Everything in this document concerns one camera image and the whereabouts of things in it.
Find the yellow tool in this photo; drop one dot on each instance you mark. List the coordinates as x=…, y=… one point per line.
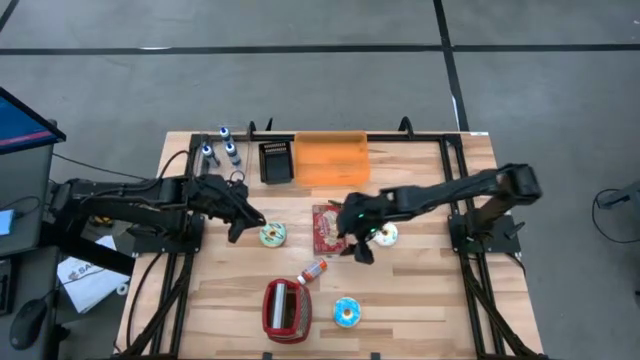
x=102, y=220

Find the black computer mouse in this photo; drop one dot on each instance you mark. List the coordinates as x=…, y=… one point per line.
x=27, y=322

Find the black arched clamp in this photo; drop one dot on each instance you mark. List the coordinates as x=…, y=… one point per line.
x=401, y=129

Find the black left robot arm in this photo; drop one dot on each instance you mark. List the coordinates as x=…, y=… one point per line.
x=125, y=192

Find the black edge bracket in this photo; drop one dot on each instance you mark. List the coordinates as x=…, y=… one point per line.
x=375, y=356
x=267, y=356

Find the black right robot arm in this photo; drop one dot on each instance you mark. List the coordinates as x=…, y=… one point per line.
x=450, y=190

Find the white frosted donut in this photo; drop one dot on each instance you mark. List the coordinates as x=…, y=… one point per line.
x=391, y=239

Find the orange capped bottle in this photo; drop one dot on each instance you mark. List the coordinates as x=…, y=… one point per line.
x=314, y=270

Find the blue frosted donut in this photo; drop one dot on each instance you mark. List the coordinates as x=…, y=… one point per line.
x=340, y=306

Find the black aluminium frame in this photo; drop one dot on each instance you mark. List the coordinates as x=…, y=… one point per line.
x=275, y=136

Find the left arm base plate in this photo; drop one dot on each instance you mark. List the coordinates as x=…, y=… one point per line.
x=150, y=245

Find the clear acrylic tray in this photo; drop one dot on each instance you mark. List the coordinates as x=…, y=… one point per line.
x=225, y=171

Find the white tape roll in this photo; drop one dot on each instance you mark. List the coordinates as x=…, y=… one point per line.
x=118, y=289

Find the grey stand leg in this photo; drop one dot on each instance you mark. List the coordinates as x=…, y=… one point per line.
x=622, y=196

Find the light blue small device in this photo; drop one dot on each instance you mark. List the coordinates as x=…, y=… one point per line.
x=6, y=222

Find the black keyboard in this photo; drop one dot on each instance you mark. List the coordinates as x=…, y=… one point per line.
x=5, y=287

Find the orange plastic bin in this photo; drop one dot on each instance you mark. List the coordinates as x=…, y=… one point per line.
x=330, y=160

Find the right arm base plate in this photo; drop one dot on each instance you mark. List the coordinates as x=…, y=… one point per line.
x=505, y=245

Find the grey computer case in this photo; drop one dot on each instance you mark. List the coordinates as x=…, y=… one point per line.
x=27, y=185

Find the blue screen monitor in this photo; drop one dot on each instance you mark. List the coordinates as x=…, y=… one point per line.
x=20, y=122

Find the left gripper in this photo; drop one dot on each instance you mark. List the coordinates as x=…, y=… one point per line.
x=220, y=197

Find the black diagonal beam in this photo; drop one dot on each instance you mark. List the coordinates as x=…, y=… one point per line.
x=85, y=250

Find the red popcorn box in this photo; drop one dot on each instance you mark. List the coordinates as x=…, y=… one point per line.
x=325, y=230

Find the green frosted donut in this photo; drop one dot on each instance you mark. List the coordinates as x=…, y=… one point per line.
x=280, y=240

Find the black slotted holder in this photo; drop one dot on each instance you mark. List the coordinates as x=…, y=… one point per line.
x=276, y=167

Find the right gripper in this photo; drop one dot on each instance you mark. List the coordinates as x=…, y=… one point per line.
x=362, y=215

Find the white paper bag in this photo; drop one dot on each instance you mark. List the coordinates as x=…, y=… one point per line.
x=90, y=287

